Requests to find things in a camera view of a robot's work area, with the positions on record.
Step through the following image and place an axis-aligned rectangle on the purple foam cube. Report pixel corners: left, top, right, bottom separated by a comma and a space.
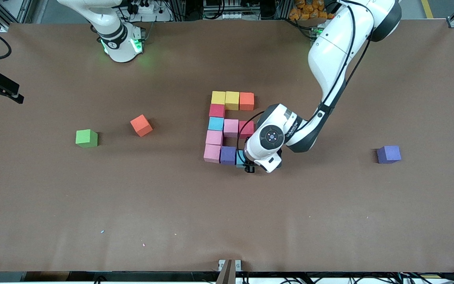
377, 145, 402, 164
220, 146, 237, 165

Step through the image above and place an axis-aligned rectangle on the red foam cube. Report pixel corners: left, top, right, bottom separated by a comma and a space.
238, 121, 255, 139
209, 103, 226, 119

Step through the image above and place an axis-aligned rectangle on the pink foam cube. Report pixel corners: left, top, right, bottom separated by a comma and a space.
223, 119, 239, 138
203, 144, 222, 163
205, 130, 224, 146

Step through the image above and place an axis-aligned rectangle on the orange foam cube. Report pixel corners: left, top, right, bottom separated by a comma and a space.
239, 92, 255, 111
130, 114, 153, 137

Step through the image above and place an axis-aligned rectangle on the brown table cover sheet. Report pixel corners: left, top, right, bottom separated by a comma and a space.
0, 19, 454, 273

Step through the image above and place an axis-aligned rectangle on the brown wooden beam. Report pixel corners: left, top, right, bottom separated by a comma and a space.
216, 260, 236, 284

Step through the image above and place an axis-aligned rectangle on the green foam cube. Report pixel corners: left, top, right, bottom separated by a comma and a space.
75, 129, 98, 148

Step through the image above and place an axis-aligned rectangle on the pile of orange fruit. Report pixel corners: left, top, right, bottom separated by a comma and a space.
289, 0, 336, 21

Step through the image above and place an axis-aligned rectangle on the white power strip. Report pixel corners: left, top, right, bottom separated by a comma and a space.
130, 1, 157, 15

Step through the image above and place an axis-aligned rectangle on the small metal bracket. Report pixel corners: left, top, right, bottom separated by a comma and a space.
218, 259, 242, 273

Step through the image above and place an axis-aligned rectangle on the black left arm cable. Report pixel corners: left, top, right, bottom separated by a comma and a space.
237, 0, 373, 166

